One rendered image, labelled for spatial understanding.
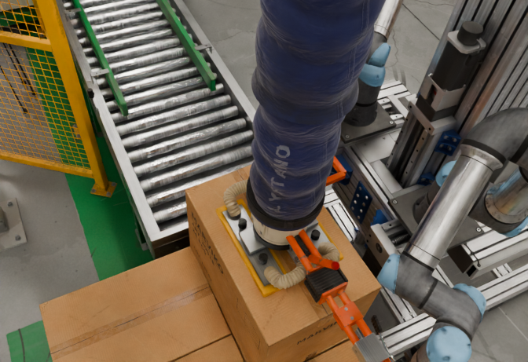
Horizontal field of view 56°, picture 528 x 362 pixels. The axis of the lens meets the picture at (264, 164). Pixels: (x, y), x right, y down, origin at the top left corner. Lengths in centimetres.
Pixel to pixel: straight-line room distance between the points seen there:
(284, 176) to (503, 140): 49
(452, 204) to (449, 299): 19
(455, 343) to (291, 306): 61
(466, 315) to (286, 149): 51
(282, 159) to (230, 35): 278
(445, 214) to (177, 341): 114
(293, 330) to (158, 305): 64
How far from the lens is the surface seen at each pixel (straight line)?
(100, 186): 291
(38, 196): 303
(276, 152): 116
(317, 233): 161
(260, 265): 156
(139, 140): 243
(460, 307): 113
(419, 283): 112
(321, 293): 141
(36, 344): 262
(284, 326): 152
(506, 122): 115
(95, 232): 282
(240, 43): 382
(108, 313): 199
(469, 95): 163
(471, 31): 149
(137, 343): 194
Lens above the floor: 235
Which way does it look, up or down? 51 degrees down
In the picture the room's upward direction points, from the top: 7 degrees clockwise
